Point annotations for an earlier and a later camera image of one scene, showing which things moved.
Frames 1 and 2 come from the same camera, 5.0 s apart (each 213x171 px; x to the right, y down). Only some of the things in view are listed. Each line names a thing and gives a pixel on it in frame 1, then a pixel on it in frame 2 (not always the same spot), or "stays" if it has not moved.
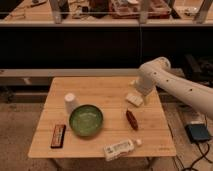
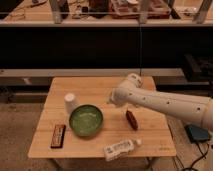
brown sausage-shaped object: [132, 120] stays
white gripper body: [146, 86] -> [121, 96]
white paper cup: [69, 103] stays
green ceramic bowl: [86, 120] stays
